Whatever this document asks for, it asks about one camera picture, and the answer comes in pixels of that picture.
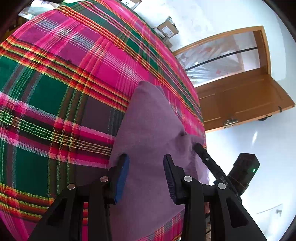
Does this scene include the clear plastic door curtain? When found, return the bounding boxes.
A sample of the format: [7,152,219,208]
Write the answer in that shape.
[178,32,258,87]

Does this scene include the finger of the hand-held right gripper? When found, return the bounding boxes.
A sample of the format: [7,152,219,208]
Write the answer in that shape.
[193,143,226,185]

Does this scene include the white cardboard box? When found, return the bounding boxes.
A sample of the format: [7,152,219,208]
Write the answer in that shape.
[120,0,143,10]

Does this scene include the wooden door frame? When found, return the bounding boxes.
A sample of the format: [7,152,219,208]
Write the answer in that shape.
[172,26,272,88]

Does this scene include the brown cardboard box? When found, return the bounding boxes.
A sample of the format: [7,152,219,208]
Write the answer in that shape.
[157,16,180,39]

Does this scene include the purple fleece pants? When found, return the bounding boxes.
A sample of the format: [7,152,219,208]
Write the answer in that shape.
[108,80,210,241]

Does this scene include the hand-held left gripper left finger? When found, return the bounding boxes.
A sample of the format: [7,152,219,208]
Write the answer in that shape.
[28,153,130,241]

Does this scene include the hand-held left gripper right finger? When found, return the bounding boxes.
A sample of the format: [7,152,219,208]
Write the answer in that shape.
[163,154,267,241]

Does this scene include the plaid bed sheet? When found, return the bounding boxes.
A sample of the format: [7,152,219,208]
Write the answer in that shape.
[0,0,208,241]

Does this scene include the wooden door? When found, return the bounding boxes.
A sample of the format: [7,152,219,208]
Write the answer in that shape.
[197,68,296,133]

